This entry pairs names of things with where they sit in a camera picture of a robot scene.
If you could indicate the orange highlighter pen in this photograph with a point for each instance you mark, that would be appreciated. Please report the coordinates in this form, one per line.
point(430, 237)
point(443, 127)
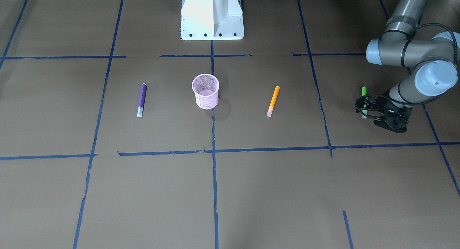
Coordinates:
point(273, 101)

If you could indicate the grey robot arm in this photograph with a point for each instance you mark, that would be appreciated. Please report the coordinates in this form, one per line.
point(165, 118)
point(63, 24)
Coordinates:
point(433, 62)

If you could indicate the long blue tape strip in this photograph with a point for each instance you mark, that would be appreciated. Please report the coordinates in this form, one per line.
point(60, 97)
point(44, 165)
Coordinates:
point(214, 183)

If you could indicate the crossing blue tape strip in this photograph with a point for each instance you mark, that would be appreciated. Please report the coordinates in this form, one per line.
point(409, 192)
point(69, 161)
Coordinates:
point(151, 153)

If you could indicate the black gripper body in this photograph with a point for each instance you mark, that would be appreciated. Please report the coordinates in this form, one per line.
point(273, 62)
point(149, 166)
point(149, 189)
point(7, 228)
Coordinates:
point(384, 107)

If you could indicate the green highlighter pen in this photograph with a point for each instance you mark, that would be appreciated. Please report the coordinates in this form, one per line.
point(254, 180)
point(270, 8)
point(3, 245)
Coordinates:
point(364, 91)

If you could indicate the purple marker pen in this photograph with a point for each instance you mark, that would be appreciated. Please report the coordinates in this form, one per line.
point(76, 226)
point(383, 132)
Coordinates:
point(141, 100)

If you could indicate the pink mesh pen holder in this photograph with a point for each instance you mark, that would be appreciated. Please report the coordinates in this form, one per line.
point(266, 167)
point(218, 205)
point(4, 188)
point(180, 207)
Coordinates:
point(205, 88)

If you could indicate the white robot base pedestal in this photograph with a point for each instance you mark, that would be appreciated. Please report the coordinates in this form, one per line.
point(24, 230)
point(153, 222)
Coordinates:
point(203, 20)

